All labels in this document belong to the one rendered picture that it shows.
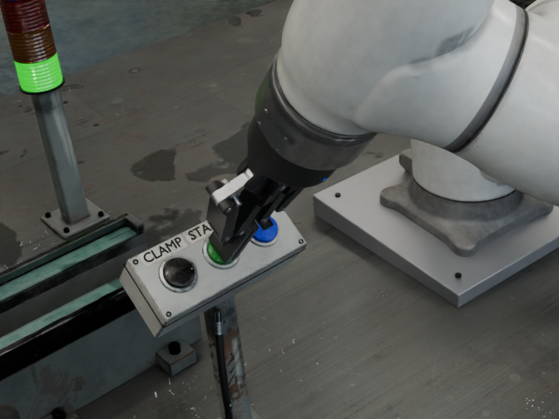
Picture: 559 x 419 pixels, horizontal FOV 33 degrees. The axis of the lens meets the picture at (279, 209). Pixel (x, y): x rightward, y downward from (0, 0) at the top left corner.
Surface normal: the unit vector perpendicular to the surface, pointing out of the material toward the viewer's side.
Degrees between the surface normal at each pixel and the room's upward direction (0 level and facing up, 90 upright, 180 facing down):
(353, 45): 99
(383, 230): 3
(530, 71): 55
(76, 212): 90
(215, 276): 38
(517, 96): 70
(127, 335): 90
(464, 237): 13
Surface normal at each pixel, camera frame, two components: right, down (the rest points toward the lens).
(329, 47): -0.67, 0.50
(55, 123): 0.63, 0.38
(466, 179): -0.18, 0.66
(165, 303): 0.32, -0.43
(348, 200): -0.06, -0.82
